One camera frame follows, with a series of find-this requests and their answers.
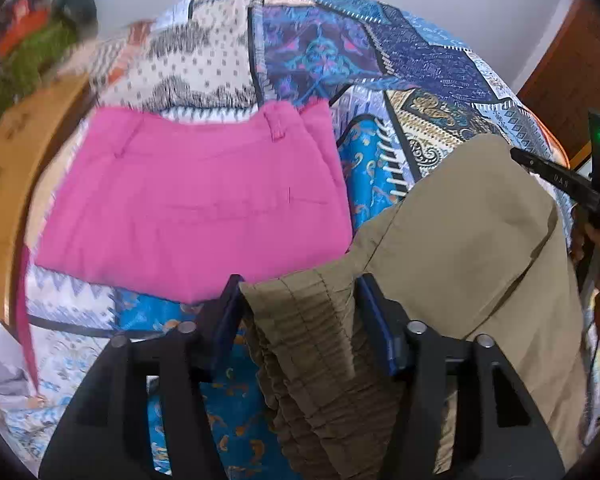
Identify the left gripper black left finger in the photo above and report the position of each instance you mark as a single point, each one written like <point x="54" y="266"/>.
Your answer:
<point x="104" y="432"/>

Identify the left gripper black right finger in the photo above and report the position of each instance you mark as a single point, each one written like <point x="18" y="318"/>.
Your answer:
<point x="464" y="412"/>

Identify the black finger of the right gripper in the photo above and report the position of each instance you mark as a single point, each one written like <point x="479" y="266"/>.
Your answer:
<point x="584" y="191"/>

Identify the olive khaki pants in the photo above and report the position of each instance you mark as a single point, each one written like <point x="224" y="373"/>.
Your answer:
<point x="478" y="246"/>

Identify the person's right hand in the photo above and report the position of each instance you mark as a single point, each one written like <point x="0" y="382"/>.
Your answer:
<point x="582" y="232"/>

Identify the brown wooden door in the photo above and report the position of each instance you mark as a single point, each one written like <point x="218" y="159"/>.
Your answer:
<point x="566" y="82"/>

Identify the folded pink pants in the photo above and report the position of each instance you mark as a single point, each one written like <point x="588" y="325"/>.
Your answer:
<point x="137" y="203"/>

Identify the brown cardboard box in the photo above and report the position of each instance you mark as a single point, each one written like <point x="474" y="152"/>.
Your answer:
<point x="31" y="133"/>

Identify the green bag with clutter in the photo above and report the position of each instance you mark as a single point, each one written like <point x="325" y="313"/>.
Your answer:
<point x="34" y="35"/>

